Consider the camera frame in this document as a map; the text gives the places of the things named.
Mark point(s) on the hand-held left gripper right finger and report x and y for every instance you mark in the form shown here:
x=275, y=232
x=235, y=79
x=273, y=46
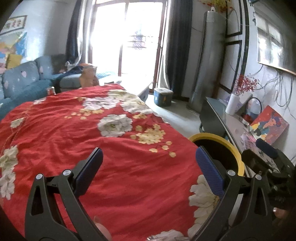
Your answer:
x=209, y=171

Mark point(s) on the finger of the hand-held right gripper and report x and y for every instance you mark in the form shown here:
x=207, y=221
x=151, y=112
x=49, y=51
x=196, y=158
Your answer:
x=254, y=160
x=266, y=148

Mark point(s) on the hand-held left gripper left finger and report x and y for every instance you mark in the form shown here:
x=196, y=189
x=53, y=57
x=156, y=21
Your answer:
x=89, y=172

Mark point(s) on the yellow rimmed trash bin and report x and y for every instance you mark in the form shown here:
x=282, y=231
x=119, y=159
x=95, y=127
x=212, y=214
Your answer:
x=239, y=162

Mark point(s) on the person's right hand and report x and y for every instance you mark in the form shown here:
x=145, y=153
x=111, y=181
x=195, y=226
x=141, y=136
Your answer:
x=281, y=212

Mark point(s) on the person's left hand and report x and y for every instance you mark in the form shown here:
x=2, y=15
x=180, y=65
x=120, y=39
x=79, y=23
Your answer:
x=101, y=229

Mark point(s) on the red floral blanket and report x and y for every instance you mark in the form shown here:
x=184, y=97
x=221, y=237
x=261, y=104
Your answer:
x=69, y=129

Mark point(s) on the white vase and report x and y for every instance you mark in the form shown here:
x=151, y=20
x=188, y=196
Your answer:
x=233, y=104

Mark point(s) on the glass top television cabinet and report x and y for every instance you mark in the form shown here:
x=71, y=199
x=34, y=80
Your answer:
x=215, y=115

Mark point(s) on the blue storage stool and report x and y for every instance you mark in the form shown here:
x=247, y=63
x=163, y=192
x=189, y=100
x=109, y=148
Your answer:
x=163, y=96

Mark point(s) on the red metal can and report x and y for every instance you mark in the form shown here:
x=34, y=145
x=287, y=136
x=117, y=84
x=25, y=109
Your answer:
x=50, y=90

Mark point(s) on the brown paper bag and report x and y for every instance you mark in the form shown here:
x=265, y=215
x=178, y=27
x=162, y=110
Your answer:
x=87, y=77

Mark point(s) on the white coffee table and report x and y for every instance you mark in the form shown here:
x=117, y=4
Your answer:
x=136, y=85

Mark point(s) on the dark clothes heap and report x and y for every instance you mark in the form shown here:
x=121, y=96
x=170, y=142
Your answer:
x=74, y=69

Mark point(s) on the grey standing air conditioner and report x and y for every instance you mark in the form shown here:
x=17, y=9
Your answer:
x=205, y=62

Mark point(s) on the blue fabric sofa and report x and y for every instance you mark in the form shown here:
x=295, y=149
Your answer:
x=23, y=78

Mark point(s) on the dark grey long curtain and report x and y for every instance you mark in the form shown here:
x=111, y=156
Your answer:
x=178, y=48

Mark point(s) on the yellow pillow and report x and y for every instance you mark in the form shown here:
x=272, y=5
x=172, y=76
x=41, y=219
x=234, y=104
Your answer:
x=12, y=60

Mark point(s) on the glass sliding door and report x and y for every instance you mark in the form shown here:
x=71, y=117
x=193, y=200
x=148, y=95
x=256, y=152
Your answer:
x=111, y=37

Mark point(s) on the grey curtain beside sofa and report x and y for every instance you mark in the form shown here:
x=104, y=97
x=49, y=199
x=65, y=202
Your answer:
x=74, y=30

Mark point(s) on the hanging laundry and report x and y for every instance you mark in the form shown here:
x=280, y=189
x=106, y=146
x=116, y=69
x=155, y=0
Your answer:
x=138, y=38

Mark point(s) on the colourful country map poster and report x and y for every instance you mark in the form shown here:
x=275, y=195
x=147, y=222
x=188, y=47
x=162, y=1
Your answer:
x=16, y=44

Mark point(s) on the yellow artificial flowers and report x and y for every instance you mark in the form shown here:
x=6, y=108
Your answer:
x=217, y=3

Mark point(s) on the framed calligraphy picture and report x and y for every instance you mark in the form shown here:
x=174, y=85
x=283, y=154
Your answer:
x=13, y=24

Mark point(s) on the wall mounted television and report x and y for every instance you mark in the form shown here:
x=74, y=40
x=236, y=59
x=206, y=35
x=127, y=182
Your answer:
x=275, y=39

